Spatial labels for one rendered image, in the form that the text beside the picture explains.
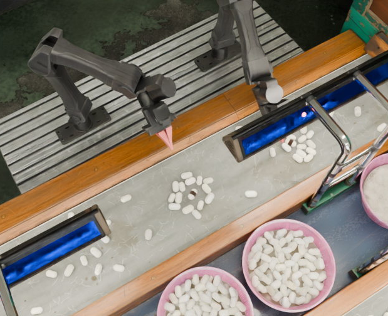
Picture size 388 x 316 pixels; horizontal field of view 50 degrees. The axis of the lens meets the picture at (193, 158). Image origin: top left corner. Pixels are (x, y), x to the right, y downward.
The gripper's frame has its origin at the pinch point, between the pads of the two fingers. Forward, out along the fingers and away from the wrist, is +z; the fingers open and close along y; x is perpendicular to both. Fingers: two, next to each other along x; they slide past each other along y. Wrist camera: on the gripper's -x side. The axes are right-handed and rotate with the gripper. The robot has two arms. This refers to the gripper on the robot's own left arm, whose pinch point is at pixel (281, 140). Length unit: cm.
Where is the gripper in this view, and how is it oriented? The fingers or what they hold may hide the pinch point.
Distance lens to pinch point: 143.1
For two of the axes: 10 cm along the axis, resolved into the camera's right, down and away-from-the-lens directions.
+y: 8.6, -4.7, 2.1
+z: 4.1, 8.7, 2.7
